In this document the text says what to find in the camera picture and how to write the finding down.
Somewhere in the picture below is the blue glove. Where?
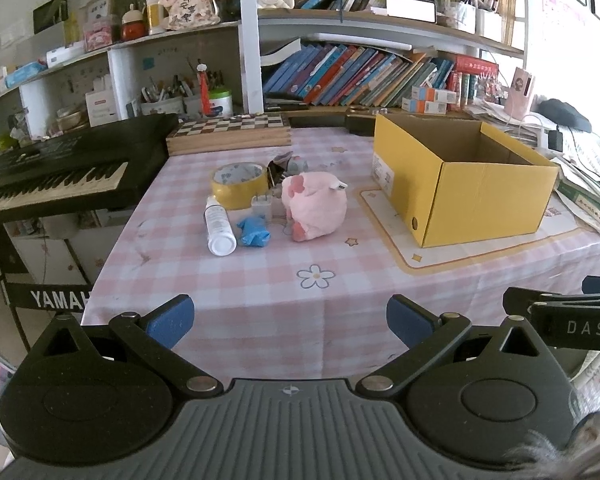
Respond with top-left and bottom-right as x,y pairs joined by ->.
237,216 -> 271,248

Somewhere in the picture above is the white spray bottle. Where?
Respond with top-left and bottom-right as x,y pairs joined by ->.
204,196 -> 237,257

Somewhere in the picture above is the white wooden bookshelf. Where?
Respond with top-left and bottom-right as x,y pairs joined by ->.
0,0 -> 526,138

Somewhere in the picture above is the white power adapter plug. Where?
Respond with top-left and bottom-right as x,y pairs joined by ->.
250,194 -> 273,221

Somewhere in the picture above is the green thick dictionary book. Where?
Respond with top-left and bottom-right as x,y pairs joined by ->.
555,180 -> 600,233

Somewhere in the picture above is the yellow tape roll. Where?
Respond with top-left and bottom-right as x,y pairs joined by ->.
210,162 -> 268,210

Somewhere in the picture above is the orange white small box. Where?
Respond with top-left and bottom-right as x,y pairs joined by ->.
411,87 -> 458,104

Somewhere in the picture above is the keyboard stand black frame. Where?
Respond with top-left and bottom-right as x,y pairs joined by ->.
0,240 -> 93,352

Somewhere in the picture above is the wooden chess board box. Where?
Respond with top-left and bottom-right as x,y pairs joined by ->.
166,114 -> 291,156

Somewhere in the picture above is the pink phone holder box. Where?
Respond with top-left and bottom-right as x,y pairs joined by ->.
504,67 -> 534,120

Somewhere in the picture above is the pink checkered tablecloth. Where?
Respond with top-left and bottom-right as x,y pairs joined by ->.
83,128 -> 600,382

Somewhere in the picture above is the white pen holder cup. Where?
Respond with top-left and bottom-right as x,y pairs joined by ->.
140,96 -> 185,116

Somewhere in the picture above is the black Yamaha keyboard piano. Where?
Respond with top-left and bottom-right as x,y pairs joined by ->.
0,114 -> 180,223

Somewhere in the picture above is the yellow cardboard box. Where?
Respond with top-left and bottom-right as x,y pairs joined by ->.
372,114 -> 558,247

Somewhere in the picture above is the black charger plug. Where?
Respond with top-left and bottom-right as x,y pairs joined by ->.
547,129 -> 564,153

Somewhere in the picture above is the red white ornament stick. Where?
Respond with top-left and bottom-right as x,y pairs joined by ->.
196,63 -> 211,117

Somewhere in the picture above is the black binder clip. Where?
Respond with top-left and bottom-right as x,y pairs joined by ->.
268,151 -> 294,188

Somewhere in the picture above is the pink plush pig toy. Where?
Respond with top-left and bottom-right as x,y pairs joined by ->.
282,171 -> 348,243

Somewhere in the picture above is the green lid white jar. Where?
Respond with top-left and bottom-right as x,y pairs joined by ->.
209,88 -> 234,118

